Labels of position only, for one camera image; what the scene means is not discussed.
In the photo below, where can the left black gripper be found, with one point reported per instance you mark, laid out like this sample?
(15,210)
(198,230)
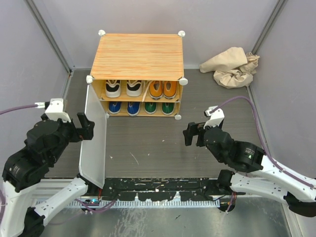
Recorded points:
(86,123)

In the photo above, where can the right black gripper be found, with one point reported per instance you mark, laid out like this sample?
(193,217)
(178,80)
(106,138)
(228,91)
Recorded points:
(192,129)

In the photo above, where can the white translucent cabinet door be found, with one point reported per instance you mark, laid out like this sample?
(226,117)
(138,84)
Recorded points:
(93,152)

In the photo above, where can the green sneaker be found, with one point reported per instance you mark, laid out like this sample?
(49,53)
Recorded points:
(150,107)
(168,108)

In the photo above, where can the blue sneaker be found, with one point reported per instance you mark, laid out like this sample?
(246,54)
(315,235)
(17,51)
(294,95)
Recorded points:
(133,108)
(114,107)

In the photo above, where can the orange sneaker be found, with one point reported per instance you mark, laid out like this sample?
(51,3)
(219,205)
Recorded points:
(169,89)
(155,90)

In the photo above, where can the black white sneaker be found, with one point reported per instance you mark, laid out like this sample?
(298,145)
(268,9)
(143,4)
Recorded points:
(134,88)
(113,88)

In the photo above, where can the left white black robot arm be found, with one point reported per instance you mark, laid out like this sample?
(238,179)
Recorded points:
(23,171)

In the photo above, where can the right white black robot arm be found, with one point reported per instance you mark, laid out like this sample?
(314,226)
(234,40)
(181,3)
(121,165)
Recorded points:
(252,172)

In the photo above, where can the wood grain shoe cabinet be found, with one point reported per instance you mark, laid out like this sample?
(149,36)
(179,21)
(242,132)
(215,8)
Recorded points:
(144,57)

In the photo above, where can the crumpled beige cloth bag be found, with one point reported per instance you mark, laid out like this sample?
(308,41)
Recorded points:
(232,68)

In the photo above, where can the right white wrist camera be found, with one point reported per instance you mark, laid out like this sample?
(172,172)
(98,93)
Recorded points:
(215,116)

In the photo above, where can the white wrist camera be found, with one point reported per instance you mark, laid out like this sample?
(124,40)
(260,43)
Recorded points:
(215,116)
(56,110)

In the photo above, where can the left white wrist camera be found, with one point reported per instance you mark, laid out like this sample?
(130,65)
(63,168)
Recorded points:
(56,110)

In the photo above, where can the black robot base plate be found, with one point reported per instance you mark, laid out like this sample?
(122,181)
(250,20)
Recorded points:
(159,189)

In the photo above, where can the slotted grey cable duct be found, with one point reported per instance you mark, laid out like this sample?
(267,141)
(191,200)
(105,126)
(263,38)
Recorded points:
(176,203)

